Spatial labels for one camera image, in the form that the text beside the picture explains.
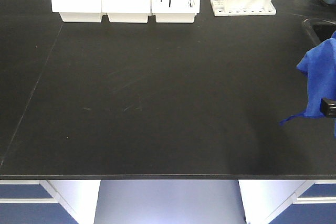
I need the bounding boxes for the blue microfibre cloth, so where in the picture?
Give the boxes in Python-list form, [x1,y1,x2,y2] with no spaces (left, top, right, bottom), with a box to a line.
[279,33,335,125]

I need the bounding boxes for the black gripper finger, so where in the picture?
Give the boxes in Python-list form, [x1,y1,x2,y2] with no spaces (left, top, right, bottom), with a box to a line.
[320,98,336,117]

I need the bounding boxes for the blue cabinet drawers right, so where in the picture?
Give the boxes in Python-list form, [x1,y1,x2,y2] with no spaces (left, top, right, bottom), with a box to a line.
[271,180,335,223]

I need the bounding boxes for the blue cabinet drawers left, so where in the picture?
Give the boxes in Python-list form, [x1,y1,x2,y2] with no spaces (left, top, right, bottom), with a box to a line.
[1,180,77,223]

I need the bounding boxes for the blue cabinet drawers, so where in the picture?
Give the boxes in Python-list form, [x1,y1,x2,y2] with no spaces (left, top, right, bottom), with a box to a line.
[1,180,77,223]
[271,180,335,223]

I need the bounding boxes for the black sink basin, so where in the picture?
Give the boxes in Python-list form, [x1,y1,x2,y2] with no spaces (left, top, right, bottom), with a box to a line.
[302,18,335,46]

